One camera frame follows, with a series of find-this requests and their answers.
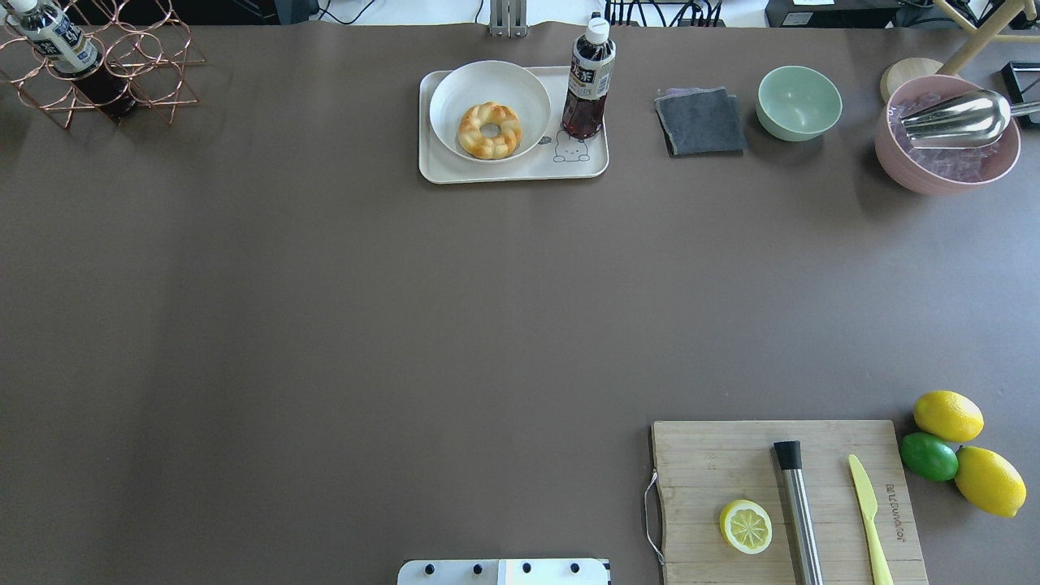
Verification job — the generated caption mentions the braided glazed donut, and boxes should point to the braided glazed donut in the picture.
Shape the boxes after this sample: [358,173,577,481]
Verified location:
[457,102,523,160]

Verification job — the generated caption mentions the white round plate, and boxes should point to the white round plate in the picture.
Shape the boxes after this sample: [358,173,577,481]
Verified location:
[431,60,551,162]

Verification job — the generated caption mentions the cream rabbit tray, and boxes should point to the cream rabbit tray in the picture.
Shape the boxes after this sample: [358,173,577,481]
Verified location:
[418,71,610,184]

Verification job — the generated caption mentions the tea bottle on tray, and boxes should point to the tea bottle on tray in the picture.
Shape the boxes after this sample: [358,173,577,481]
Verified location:
[561,12,617,139]

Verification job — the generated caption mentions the grey folded cloth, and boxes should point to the grey folded cloth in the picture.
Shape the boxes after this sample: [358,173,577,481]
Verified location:
[654,88,747,157]

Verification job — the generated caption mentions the wooden cutting board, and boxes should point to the wooden cutting board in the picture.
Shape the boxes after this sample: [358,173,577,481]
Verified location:
[652,421,929,584]

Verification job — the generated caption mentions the steel cylinder muddler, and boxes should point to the steel cylinder muddler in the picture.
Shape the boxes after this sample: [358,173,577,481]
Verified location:
[773,440,825,584]

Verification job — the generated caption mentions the half lemon slice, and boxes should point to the half lemon slice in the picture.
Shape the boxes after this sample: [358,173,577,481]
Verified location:
[718,499,773,555]

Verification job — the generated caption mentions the mint green bowl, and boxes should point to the mint green bowl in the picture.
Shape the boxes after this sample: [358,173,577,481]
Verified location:
[756,63,843,143]

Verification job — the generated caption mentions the yellow plastic knife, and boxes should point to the yellow plastic knife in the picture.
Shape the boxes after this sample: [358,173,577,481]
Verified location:
[847,454,895,585]

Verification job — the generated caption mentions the green lime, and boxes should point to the green lime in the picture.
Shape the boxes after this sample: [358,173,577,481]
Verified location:
[899,431,959,482]

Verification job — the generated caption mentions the pink bowl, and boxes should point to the pink bowl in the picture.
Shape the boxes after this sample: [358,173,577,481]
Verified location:
[874,75,1021,195]

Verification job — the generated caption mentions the yellow lemon near board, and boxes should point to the yellow lemon near board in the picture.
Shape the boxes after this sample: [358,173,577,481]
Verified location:
[912,390,985,442]

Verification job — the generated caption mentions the round wooden coaster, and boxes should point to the round wooden coaster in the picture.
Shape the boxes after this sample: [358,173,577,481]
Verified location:
[879,57,943,102]

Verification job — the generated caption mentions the clear ice cubes pile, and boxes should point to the clear ice cubes pile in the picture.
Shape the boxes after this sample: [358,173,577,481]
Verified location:
[887,92,1004,183]

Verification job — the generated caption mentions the steel ice scoop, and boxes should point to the steel ice scoop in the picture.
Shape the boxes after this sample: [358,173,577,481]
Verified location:
[900,90,1039,149]

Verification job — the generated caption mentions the yellow lemon outer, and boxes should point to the yellow lemon outer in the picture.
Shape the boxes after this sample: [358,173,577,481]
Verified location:
[954,447,1028,518]

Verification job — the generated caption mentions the tea bottle in rack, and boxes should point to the tea bottle in rack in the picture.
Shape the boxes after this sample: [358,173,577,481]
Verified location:
[4,1,138,122]

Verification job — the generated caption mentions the wooden stand legs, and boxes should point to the wooden stand legs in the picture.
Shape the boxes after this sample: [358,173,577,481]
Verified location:
[934,1,1039,76]

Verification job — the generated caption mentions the grey table clamp bracket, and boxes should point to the grey table clamp bracket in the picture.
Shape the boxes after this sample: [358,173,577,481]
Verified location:
[489,0,530,39]

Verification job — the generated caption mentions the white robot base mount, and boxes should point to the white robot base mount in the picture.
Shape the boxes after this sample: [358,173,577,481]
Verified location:
[396,557,612,584]

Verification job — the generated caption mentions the copper wire bottle rack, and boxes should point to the copper wire bottle rack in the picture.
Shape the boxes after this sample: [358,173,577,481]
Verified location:
[2,1,207,129]

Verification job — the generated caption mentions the black square frame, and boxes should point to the black square frame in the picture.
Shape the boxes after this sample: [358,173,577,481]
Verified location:
[1000,62,1039,104]

